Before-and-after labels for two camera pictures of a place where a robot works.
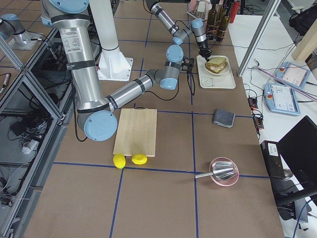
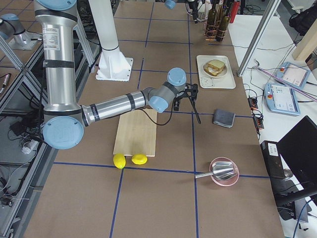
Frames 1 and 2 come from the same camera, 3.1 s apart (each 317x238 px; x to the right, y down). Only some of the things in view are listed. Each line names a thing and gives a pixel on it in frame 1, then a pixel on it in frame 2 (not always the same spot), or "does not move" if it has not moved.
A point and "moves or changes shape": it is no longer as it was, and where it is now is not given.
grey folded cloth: [224, 118] does not move
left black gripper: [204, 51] -> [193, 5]
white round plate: [224, 71] -> [221, 74]
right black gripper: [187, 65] -> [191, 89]
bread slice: [218, 61] moves or changes shape
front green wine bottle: [211, 28] does not move
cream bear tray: [209, 81] does not move
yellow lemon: [119, 160] does not move
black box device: [273, 158] does not move
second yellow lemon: [139, 158] does not move
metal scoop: [221, 170] does not move
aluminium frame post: [271, 9] does not move
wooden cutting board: [136, 132] does not move
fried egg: [216, 68] -> [210, 69]
